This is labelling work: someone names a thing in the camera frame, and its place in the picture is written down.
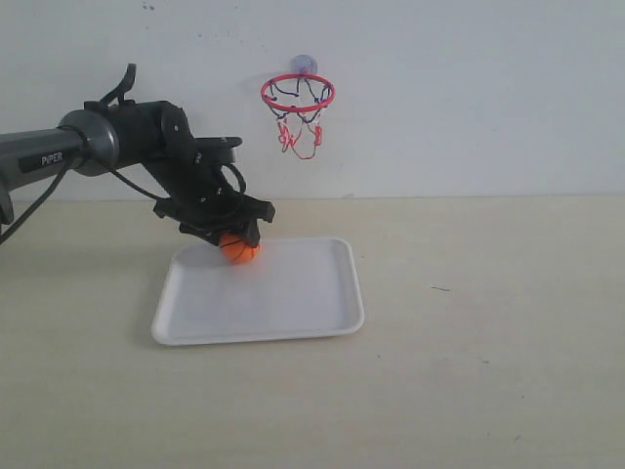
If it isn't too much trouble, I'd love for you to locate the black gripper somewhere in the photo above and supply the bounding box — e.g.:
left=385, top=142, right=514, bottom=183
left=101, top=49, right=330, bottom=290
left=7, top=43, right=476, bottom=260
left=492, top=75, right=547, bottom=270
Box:
left=152, top=165, right=274, bottom=248

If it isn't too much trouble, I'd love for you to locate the small orange basketball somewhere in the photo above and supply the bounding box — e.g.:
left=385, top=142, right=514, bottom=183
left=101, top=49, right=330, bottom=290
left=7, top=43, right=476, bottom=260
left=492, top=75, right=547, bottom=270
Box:
left=219, top=234, right=261, bottom=265

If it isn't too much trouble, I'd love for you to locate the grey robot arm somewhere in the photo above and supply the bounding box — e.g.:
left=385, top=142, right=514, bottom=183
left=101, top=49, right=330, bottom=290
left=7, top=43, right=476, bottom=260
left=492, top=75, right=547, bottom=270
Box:
left=1, top=101, right=275, bottom=247

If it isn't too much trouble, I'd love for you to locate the red mini basketball hoop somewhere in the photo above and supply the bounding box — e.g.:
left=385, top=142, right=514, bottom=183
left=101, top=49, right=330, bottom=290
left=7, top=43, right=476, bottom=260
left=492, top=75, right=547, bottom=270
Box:
left=260, top=72, right=336, bottom=161

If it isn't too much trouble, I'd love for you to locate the white rectangular tray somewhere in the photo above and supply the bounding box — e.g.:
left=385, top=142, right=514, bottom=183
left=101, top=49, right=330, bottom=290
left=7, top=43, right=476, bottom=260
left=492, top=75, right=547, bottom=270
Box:
left=151, top=236, right=365, bottom=347

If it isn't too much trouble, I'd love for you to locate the clear suction cup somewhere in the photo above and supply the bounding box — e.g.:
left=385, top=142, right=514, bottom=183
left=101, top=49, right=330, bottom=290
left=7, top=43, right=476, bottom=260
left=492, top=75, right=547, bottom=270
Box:
left=290, top=54, right=318, bottom=74

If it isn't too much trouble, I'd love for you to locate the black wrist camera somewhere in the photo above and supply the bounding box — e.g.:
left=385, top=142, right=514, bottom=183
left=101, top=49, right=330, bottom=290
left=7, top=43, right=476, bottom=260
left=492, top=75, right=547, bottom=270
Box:
left=196, top=137, right=242, bottom=165

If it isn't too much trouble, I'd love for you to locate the black cable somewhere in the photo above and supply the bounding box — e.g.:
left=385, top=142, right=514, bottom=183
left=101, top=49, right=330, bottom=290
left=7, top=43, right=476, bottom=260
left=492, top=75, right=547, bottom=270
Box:
left=0, top=62, right=248, bottom=245

